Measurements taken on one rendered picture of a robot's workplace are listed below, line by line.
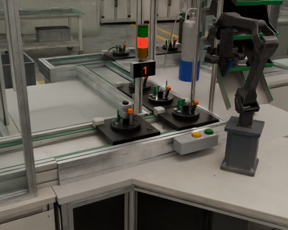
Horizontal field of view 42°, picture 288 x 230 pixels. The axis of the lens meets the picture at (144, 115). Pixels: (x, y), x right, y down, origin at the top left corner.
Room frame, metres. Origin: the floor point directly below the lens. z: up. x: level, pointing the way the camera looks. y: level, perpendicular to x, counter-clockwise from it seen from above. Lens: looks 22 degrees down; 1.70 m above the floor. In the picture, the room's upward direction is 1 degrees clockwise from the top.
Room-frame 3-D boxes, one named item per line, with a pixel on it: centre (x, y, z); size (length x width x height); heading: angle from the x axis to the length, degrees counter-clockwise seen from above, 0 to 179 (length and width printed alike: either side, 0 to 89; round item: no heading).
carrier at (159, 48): (3.32, -0.22, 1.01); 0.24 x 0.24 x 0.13; 30
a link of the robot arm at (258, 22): (1.52, -0.40, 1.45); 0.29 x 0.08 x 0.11; 25
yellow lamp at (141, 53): (1.79, 0.01, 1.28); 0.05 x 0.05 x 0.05
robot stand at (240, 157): (1.46, -0.43, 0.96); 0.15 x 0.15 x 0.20; 67
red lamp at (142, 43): (1.79, 0.01, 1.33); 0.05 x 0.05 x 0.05
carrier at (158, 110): (1.77, -0.21, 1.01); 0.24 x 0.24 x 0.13; 30
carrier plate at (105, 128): (1.61, 0.09, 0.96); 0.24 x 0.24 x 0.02; 30
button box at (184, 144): (1.55, -0.24, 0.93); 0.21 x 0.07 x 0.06; 120
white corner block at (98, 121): (1.65, 0.22, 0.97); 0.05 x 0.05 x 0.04; 30
